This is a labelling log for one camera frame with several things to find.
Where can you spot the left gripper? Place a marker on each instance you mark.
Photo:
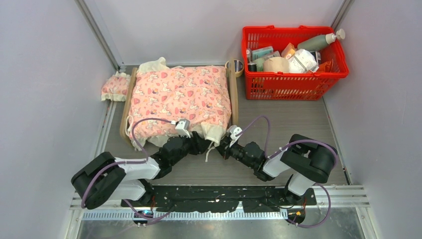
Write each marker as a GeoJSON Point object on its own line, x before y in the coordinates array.
{"type": "Point", "coordinates": [198, 144]}

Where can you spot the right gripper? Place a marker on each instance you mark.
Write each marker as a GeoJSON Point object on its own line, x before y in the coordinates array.
{"type": "Point", "coordinates": [223, 147]}

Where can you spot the wooden pet bed frame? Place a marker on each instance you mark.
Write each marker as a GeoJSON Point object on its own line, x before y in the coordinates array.
{"type": "Point", "coordinates": [233, 92]}

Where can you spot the pink unicorn mattress cushion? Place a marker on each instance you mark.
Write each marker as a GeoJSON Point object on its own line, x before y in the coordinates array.
{"type": "Point", "coordinates": [181, 102]}

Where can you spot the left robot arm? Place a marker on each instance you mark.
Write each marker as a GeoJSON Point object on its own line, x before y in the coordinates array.
{"type": "Point", "coordinates": [112, 178]}

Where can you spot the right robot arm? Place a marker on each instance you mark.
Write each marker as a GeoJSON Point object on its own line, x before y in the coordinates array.
{"type": "Point", "coordinates": [311, 160]}

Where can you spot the small pink ruffled pillow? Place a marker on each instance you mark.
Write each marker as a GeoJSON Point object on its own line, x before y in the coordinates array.
{"type": "Point", "coordinates": [116, 88]}

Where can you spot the beige tape roll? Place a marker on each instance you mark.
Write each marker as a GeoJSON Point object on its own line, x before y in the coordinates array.
{"type": "Point", "coordinates": [276, 65]}

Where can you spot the teal box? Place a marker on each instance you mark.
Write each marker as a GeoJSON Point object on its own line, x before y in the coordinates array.
{"type": "Point", "coordinates": [258, 53]}

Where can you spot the white round pouch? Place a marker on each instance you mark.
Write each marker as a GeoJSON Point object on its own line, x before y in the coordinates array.
{"type": "Point", "coordinates": [302, 62]}

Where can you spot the orange small box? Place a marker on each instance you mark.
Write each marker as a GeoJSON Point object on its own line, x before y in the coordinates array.
{"type": "Point", "coordinates": [288, 51]}

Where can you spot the orange snack packet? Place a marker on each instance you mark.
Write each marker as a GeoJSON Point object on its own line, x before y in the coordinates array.
{"type": "Point", "coordinates": [325, 67]}

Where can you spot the green pump bottle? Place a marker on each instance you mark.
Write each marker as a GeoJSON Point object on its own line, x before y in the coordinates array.
{"type": "Point", "coordinates": [320, 42]}

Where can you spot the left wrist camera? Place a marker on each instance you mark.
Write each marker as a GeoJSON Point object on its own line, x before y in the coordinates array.
{"type": "Point", "coordinates": [182, 127]}

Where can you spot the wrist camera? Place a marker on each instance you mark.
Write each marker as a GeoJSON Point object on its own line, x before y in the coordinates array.
{"type": "Point", "coordinates": [234, 132]}
{"type": "Point", "coordinates": [182, 127]}

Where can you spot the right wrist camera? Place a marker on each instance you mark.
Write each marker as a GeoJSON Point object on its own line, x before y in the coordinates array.
{"type": "Point", "coordinates": [234, 132]}

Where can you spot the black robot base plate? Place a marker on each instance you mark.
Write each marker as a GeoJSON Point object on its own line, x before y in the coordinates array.
{"type": "Point", "coordinates": [220, 199]}

